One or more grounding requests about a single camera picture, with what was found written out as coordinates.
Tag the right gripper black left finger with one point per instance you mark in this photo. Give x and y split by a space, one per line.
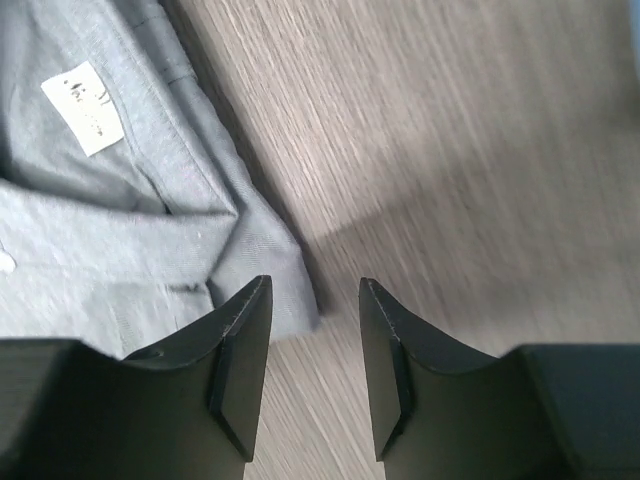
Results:
185 407

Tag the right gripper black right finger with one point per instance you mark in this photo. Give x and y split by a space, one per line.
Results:
441 409

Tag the grey long sleeve shirt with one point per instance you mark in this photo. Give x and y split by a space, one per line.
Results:
126 210

